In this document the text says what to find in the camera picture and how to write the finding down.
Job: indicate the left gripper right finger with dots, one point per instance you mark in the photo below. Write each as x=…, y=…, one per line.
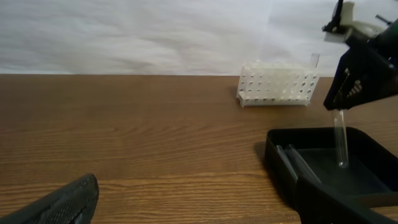
x=329, y=205

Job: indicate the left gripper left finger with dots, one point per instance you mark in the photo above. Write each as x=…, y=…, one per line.
x=62, y=205

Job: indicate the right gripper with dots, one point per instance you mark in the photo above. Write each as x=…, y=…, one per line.
x=382, y=65

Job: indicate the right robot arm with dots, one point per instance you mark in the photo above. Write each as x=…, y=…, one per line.
x=390, y=37

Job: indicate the black tray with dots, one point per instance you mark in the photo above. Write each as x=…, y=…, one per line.
x=367, y=174

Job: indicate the white test tube rack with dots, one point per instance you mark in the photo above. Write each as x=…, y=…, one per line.
x=276, y=84

